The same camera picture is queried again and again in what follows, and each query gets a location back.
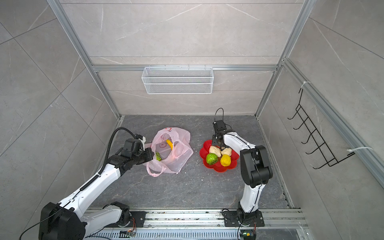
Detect red flower-shaped plastic bowl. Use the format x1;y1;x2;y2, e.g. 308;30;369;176
200;140;240;173

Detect beige fake fruit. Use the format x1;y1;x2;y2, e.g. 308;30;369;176
221;148;233;156

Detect black wire hook rack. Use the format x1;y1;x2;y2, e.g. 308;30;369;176
287;89;355;170

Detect yellow fake banana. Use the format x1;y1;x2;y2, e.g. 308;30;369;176
166;139;174;150

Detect pink plastic bag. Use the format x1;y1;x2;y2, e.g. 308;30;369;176
146;127;194;177

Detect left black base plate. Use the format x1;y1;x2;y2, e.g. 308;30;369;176
106;211;147;229

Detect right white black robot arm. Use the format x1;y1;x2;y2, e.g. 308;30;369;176
213;120;273;227

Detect green fake lime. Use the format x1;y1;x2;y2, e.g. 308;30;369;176
206;153;219;166

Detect white wire mesh basket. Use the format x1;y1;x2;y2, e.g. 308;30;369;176
142;67;214;95

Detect small green fake fruit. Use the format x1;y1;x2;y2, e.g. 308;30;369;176
156;152;162;162

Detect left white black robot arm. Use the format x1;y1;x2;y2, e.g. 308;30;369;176
38;135;155;240

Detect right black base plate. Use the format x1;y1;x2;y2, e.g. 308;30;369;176
221;209;265;227

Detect beige fake potato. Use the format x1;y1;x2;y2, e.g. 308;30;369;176
209;146;222;158

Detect aluminium mounting rail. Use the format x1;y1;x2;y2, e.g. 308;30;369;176
132;209;309;231

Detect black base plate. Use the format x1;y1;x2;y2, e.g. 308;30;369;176
106;211;147;229
221;209;265;227

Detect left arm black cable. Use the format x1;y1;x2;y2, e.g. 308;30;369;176
18;127;139;240

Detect yellow fake lemon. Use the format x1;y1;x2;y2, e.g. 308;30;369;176
220;155;232;167

